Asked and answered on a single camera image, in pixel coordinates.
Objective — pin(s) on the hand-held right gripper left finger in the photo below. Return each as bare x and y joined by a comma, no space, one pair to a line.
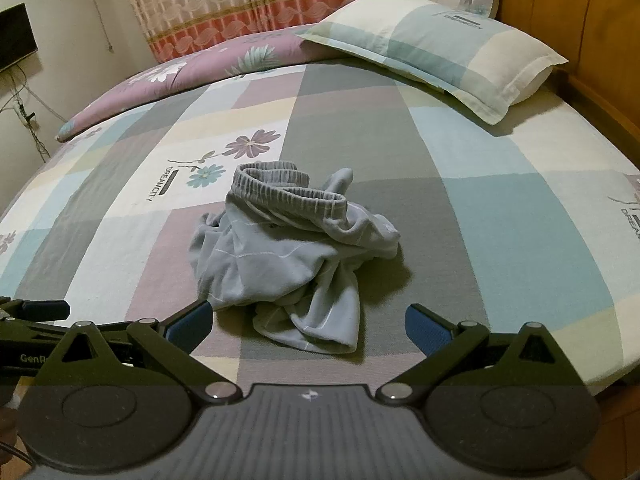
192,322

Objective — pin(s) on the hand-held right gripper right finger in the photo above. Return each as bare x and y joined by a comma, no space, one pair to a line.
425,327

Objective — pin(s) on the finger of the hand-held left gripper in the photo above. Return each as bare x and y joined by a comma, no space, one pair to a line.
45,306

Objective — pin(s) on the grey printed pants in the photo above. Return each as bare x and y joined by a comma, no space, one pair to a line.
280,260

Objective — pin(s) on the purple floral quilt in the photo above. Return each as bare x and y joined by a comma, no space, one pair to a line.
200,72

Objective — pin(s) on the checked pillow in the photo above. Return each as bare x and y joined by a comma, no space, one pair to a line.
440,45

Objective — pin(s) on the patterned beige red curtain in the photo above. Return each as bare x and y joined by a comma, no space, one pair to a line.
225,5

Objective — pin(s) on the black wall television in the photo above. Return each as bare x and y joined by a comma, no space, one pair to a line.
15,37

